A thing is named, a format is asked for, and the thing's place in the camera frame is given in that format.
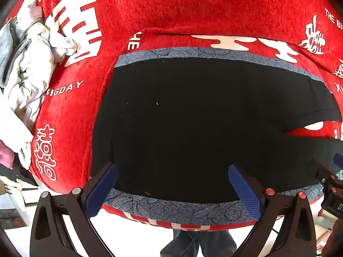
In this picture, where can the black pants grey patterned waistband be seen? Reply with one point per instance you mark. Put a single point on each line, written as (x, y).
(203, 128)

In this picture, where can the pile of light clothes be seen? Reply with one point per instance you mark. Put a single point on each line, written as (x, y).
(30, 51)

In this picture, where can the person's legs dark trousers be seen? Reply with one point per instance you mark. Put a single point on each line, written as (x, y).
(187, 244)

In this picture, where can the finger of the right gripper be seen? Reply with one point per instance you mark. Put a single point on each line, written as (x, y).
(338, 160)

